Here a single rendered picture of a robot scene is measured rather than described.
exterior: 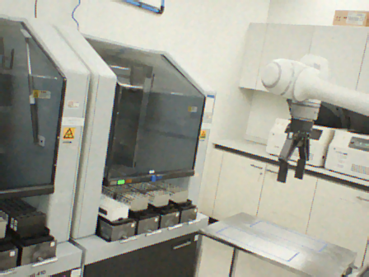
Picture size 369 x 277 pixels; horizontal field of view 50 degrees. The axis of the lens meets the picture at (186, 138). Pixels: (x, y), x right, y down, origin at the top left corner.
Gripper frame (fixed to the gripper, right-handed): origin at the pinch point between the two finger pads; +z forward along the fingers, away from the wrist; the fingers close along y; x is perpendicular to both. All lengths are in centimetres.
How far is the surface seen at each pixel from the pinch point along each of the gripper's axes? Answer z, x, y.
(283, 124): -1, 113, 226
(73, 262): 51, 66, -35
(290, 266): 38.1, 0.5, 18.5
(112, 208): 34, 72, -13
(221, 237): 38, 32, 16
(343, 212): 61, 41, 218
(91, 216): 37, 75, -22
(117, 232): 43, 66, -14
